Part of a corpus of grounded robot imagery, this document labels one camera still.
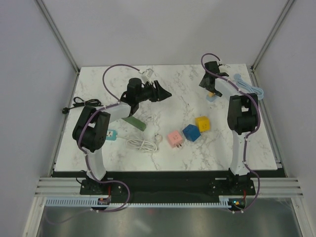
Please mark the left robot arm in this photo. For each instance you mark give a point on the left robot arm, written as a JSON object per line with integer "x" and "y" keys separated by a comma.
{"x": 92, "y": 126}

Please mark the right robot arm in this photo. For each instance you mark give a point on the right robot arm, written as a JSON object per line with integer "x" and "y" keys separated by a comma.
{"x": 243, "y": 120}

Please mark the teal power strip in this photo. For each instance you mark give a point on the teal power strip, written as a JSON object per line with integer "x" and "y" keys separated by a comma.
{"x": 111, "y": 135}

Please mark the aluminium frame rail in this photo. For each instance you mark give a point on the aluminium frame rail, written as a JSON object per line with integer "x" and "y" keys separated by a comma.
{"x": 269, "y": 187}

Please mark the white cable duct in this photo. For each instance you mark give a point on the white cable duct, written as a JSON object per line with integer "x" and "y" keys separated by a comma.
{"x": 97, "y": 202}

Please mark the blue cube plug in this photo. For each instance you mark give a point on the blue cube plug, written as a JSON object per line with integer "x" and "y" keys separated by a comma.
{"x": 191, "y": 132}

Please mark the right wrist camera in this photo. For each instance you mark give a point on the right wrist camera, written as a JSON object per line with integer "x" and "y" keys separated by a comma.
{"x": 221, "y": 70}

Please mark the yellow cube plug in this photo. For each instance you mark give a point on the yellow cube plug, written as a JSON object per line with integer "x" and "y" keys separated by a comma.
{"x": 203, "y": 123}

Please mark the pink cube socket adapter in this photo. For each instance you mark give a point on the pink cube socket adapter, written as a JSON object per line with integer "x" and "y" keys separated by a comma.
{"x": 175, "y": 139}

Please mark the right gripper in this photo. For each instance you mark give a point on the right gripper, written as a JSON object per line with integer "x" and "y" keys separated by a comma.
{"x": 203, "y": 84}

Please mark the light blue power strip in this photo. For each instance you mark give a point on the light blue power strip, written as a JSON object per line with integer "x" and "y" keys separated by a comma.
{"x": 211, "y": 98}

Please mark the green power strip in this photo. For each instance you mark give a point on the green power strip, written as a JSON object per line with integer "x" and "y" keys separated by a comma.
{"x": 136, "y": 123}

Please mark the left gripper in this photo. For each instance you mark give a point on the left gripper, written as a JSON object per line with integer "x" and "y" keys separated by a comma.
{"x": 159, "y": 94}

